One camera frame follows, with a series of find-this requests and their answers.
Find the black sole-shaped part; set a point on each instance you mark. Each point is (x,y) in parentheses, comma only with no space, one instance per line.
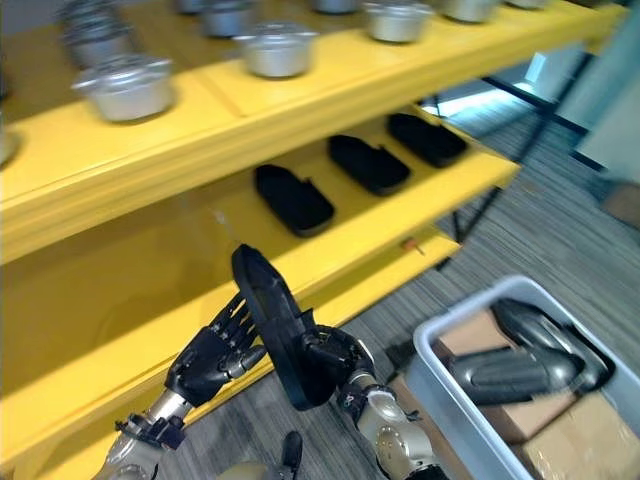
(272,320)
(295,200)
(370,165)
(510,375)
(545,330)
(427,140)

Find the yellow metal shelf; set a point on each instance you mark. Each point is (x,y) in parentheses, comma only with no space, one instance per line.
(210,120)

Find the grey plastic box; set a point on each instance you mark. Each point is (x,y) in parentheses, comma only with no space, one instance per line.
(450,395)

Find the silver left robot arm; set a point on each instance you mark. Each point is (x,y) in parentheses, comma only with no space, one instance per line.
(142,440)

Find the silver metal pot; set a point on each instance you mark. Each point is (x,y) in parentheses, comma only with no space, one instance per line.
(467,7)
(334,4)
(125,92)
(95,35)
(397,21)
(277,50)
(226,17)

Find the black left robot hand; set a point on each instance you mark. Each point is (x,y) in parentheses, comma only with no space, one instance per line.
(202,362)

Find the small orange tag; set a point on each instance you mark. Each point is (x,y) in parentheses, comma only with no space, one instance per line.
(413,245)

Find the black shelf cross brace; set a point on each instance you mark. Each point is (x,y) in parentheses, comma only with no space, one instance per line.
(545,107)

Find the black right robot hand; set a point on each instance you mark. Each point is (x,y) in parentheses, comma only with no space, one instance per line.
(332,357)

